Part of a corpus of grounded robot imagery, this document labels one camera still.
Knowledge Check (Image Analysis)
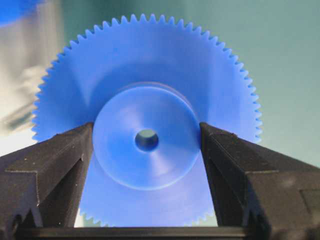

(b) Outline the large blue plastic gear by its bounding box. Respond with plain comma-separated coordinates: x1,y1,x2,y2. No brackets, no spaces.
0,0,45,27

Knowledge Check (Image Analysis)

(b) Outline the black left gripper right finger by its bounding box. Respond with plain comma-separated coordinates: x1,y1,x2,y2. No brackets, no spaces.
200,122,320,240

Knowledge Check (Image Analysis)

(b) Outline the small blue plastic gear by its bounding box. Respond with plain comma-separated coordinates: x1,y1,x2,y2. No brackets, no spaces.
32,15,261,227

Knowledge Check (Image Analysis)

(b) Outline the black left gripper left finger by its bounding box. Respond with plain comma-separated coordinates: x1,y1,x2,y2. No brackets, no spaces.
0,122,93,240

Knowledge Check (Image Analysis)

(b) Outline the aluminium extrusion rail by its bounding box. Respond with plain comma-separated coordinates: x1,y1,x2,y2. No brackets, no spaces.
0,0,64,155

